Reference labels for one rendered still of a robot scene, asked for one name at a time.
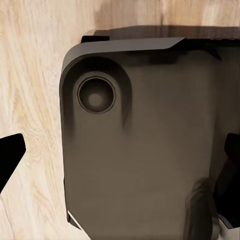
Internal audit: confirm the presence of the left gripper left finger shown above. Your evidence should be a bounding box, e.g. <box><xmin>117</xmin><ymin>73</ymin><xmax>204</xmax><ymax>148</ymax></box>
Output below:
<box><xmin>0</xmin><ymin>133</ymin><xmax>26</xmax><ymax>193</ymax></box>

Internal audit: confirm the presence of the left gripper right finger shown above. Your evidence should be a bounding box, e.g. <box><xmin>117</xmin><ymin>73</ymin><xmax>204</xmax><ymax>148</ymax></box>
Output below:
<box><xmin>224</xmin><ymin>133</ymin><xmax>240</xmax><ymax>173</ymax></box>

